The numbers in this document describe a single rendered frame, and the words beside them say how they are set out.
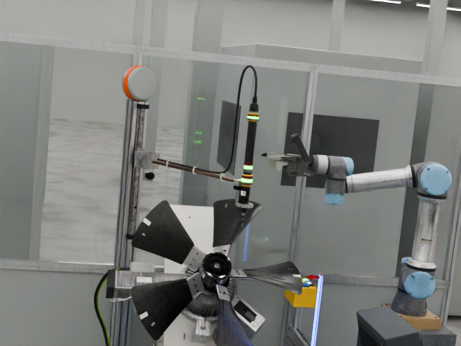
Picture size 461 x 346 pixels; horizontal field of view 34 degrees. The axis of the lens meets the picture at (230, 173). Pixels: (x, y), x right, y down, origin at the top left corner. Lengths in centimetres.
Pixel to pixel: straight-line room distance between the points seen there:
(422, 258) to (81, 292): 162
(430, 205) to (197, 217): 101
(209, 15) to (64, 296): 405
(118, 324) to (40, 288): 42
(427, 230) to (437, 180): 20
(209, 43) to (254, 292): 378
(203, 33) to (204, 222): 401
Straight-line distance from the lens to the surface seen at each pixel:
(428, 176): 301
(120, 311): 360
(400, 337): 236
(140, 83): 342
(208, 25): 719
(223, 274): 295
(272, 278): 301
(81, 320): 378
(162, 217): 304
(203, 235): 332
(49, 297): 374
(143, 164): 337
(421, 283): 309
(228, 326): 291
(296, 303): 336
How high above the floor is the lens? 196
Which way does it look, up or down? 7 degrees down
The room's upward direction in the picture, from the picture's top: 6 degrees clockwise
